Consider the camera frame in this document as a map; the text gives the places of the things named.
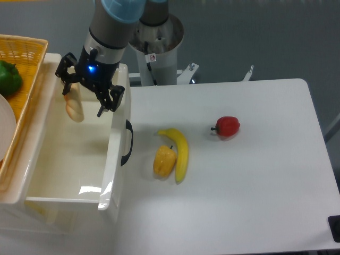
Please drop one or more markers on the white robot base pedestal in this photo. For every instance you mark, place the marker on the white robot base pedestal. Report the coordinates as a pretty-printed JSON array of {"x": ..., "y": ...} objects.
[{"x": 156, "y": 51}]

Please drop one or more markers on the green bell pepper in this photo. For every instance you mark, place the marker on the green bell pepper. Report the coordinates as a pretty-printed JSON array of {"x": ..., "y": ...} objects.
[{"x": 11, "y": 80}]

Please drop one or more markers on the black drawer handle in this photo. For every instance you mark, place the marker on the black drawer handle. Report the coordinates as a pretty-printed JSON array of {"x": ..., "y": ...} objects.
[{"x": 128, "y": 143}]

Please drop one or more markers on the pale round bread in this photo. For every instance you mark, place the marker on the pale round bread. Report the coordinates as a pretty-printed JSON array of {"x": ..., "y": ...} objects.
[{"x": 73, "y": 101}]

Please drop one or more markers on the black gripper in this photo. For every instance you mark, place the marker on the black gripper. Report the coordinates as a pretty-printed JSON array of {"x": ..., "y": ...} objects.
[{"x": 94, "y": 70}]

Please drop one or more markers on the white plate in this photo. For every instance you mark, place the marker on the white plate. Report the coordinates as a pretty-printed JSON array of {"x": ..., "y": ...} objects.
[{"x": 8, "y": 126}]

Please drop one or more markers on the yellow bell pepper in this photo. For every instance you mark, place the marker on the yellow bell pepper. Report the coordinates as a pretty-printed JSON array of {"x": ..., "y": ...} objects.
[{"x": 164, "y": 161}]

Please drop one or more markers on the white drawer cabinet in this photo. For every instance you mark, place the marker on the white drawer cabinet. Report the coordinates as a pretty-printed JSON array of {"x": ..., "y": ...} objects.
[{"x": 16, "y": 213}]

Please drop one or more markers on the upper white drawer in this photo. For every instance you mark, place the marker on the upper white drawer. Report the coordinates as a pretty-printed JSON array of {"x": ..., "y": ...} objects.
[{"x": 79, "y": 164}]

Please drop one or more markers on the yellow banana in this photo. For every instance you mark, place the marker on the yellow banana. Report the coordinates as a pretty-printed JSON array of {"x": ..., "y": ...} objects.
[{"x": 182, "y": 151}]

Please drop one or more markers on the red bell pepper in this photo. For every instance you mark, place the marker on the red bell pepper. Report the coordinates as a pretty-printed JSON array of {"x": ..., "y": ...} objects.
[{"x": 226, "y": 126}]

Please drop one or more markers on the yellow woven basket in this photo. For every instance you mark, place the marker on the yellow woven basket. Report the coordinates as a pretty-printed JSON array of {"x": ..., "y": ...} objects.
[{"x": 28, "y": 55}]

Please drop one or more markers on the white metal frame bracket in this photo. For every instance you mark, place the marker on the white metal frame bracket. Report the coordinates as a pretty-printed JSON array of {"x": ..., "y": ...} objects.
[{"x": 188, "y": 74}]

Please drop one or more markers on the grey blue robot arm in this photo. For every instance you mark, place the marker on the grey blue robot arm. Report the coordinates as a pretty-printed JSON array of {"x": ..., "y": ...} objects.
[{"x": 110, "y": 31}]

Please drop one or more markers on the black corner table device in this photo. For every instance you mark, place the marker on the black corner table device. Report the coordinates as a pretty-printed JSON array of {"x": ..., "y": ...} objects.
[{"x": 334, "y": 224}]

